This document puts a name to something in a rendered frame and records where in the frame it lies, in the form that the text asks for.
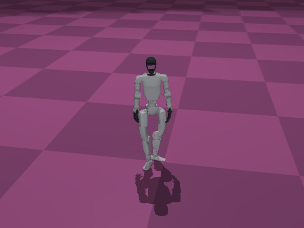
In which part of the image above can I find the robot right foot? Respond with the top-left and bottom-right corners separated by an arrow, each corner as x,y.
143,160 -> 153,170

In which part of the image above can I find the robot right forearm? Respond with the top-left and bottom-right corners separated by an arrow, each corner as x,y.
133,94 -> 140,113

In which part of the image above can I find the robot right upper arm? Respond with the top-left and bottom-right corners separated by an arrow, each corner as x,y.
135,75 -> 143,99

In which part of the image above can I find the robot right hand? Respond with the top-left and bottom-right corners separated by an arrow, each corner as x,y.
133,110 -> 139,123

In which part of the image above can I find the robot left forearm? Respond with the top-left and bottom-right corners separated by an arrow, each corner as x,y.
165,96 -> 172,110

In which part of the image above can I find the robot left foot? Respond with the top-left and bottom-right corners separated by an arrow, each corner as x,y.
151,155 -> 166,161

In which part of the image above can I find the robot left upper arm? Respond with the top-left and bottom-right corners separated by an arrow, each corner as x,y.
160,74 -> 171,97

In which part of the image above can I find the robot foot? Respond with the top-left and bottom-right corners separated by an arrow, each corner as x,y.
151,155 -> 166,161
143,160 -> 153,170

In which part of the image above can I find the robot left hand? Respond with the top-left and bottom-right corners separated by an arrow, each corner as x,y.
165,108 -> 172,123

